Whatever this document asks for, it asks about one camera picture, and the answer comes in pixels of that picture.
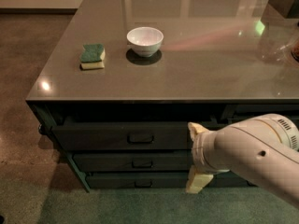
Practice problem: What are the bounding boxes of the green and yellow sponge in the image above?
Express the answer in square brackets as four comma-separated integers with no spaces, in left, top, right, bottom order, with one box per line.
[80,44,106,70]

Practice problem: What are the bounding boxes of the white ceramic bowl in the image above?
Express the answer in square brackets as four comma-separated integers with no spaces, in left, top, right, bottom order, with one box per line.
[127,27,164,57]

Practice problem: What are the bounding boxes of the clear glass jar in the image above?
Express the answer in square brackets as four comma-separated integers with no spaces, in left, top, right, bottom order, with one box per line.
[256,34,299,66]

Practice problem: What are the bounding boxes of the grey drawer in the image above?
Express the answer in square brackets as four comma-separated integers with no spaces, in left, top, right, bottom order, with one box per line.
[51,118,192,151]
[208,172,254,188]
[86,172,188,189]
[73,150,192,172]
[223,105,299,123]

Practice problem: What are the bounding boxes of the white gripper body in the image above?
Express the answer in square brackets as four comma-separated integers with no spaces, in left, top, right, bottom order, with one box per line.
[192,130,229,175]

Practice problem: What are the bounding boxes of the dark box on counter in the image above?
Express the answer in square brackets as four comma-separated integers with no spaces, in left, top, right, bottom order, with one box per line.
[269,0,299,19]

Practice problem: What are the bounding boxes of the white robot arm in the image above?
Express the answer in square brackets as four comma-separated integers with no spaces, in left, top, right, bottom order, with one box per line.
[186,114,299,208]

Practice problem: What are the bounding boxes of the grey drawer cabinet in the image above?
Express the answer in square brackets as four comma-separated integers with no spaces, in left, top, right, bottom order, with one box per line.
[26,0,299,189]

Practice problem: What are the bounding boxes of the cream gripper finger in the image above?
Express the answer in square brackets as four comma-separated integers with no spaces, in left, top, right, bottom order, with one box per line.
[188,122,208,140]
[186,165,213,194]

